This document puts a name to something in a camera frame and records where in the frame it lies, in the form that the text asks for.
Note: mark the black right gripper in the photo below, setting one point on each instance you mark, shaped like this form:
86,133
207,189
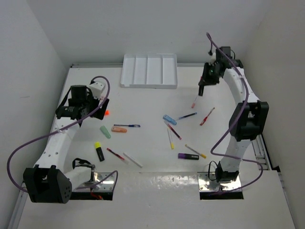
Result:
206,80

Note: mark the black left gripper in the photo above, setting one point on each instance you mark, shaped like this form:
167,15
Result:
99,112

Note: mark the green eraser case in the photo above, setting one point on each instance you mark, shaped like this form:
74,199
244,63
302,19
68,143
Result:
105,131

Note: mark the orange eraser case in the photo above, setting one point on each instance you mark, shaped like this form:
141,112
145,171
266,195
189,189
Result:
118,129

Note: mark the yellow cap black highlighter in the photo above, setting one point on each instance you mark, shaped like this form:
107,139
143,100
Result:
98,148

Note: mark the dark red gel pen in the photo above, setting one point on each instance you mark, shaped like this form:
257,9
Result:
172,129

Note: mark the purple cap black highlighter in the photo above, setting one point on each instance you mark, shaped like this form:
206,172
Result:
188,156

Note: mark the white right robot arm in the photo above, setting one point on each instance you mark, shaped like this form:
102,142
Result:
249,116

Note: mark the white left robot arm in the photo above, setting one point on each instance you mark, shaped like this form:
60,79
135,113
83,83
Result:
47,182

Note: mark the pink tip clear pen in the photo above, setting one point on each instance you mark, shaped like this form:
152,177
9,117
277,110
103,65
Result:
194,103

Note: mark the blue gel pen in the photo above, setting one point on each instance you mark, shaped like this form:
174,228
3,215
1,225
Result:
185,116

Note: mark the red ballpoint pen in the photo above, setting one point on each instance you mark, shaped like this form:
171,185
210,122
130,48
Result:
205,119

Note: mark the blue eraser case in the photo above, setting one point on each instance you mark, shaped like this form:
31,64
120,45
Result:
169,120

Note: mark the white divided organizer tray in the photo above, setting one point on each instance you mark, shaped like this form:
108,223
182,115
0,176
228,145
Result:
149,71

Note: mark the blue ballpoint pen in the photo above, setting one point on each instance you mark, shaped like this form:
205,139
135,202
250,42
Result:
136,126

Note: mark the yellow tip white marker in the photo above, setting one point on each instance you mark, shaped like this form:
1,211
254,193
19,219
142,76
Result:
170,139
193,150

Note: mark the white marker pen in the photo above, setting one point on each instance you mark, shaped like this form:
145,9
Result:
133,160

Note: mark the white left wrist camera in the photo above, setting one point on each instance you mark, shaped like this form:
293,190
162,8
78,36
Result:
97,89

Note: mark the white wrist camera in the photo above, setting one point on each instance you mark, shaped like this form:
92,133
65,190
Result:
97,89
212,59

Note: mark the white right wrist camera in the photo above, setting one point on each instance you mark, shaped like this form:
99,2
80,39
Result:
212,59

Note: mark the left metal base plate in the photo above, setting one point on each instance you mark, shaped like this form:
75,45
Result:
101,182

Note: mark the metal base plate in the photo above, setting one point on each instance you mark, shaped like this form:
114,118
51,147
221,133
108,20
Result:
101,182
209,184

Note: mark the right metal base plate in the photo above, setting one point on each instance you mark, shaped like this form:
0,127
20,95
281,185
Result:
209,184

